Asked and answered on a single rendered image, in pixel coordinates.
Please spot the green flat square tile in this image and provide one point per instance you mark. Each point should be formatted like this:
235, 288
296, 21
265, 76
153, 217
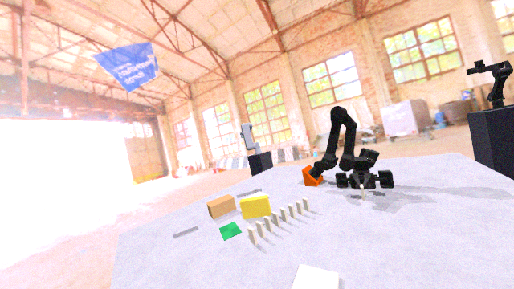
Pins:
229, 230

